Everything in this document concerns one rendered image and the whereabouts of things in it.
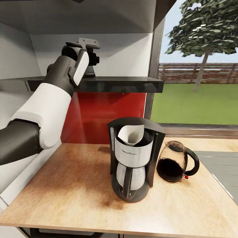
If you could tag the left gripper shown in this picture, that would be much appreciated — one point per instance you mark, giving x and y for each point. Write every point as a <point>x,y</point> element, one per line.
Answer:
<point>93,59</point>

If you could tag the paper coffee filter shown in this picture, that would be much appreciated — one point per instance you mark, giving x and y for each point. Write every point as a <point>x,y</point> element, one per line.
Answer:
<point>131,135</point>

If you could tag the fixed window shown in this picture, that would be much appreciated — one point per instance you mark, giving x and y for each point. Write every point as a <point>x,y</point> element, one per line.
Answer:
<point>194,50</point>

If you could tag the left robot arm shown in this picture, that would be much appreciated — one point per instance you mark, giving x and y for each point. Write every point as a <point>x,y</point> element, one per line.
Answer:
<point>38,124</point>

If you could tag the drop in sink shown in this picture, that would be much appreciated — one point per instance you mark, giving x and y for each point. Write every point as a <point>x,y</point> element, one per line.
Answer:
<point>224,168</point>

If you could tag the bottle of coffee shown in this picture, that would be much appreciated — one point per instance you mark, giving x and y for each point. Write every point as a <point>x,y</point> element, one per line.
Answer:
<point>89,73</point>

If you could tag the shelf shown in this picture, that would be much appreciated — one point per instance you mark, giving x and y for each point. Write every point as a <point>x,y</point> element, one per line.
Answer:
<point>108,84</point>
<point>84,16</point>

